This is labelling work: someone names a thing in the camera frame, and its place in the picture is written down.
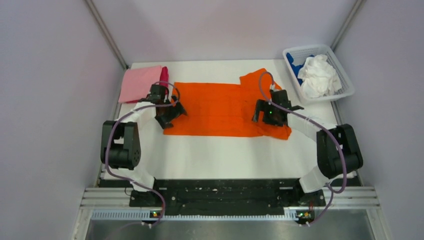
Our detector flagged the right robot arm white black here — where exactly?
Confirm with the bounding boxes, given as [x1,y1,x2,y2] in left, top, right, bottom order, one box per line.
[252,89,363,206]

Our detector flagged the pink folded t shirt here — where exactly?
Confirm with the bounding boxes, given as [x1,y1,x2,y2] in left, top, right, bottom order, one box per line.
[118,65,163,104]

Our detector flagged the orange t shirt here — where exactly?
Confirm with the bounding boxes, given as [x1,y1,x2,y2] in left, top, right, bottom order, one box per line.
[163,68,292,141]

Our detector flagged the white crumpled t shirt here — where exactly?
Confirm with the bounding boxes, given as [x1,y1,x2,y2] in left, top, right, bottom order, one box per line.
[297,54,342,98]

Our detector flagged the white plastic basket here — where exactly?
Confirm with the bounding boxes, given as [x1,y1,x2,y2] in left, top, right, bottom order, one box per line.
[282,44,355,105]

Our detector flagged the crimson folded t shirt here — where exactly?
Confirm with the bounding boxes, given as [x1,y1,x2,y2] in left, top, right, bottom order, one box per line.
[159,66,169,87]

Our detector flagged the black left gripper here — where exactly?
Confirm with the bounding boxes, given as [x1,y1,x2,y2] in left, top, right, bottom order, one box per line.
[155,94,187,129]

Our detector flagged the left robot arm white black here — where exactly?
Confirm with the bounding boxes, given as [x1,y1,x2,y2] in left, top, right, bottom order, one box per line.
[100,81,187,211]

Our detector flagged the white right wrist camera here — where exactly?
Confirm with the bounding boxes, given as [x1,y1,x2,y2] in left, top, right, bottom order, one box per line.
[269,84,279,93]

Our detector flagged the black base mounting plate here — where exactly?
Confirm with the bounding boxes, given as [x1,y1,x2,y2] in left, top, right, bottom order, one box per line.
[99,177,360,217]

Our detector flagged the blue t shirt in basket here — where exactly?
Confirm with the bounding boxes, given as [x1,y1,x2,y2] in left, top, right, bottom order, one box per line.
[285,52,306,86]

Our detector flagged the white slotted cable duct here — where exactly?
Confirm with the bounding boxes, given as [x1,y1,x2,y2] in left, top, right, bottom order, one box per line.
[90,207,311,222]

